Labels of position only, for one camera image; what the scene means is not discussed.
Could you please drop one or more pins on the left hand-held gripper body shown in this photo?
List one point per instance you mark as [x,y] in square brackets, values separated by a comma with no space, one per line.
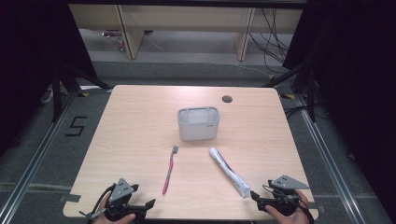
[120,193]

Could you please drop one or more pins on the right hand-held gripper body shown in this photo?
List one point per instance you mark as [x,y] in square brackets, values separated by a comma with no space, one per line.
[286,183]

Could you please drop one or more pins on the pink toothbrush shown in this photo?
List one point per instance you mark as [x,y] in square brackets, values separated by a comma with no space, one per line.
[169,171]

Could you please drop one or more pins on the white toothpaste tube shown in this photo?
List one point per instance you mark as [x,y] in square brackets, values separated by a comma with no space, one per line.
[225,169]

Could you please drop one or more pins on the white plastic storage container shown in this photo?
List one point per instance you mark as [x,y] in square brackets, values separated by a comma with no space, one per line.
[199,130]

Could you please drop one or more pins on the person's left hand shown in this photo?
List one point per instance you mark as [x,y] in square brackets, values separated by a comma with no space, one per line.
[102,219]

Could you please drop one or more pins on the person's right hand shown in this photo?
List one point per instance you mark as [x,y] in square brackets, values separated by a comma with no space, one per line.
[292,219]

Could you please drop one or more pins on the grey floor tape piece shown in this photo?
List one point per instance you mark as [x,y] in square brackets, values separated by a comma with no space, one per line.
[70,198]
[319,208]

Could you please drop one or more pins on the yellow black floor tape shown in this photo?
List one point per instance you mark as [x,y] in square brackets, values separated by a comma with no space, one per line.
[288,96]
[83,94]

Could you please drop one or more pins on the black metal stand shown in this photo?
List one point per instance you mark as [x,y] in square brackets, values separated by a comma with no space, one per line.
[56,93]
[311,93]

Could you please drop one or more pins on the black curtain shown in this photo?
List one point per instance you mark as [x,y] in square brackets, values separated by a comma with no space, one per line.
[358,77]
[28,62]

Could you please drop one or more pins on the small red floor clutter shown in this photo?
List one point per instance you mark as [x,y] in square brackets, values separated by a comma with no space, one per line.
[120,43]

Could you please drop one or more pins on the beige wooden desk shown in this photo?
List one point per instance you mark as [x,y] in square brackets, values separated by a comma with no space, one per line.
[186,17]

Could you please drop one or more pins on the metal floor rail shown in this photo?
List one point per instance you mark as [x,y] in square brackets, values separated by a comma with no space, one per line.
[34,158]
[330,155]

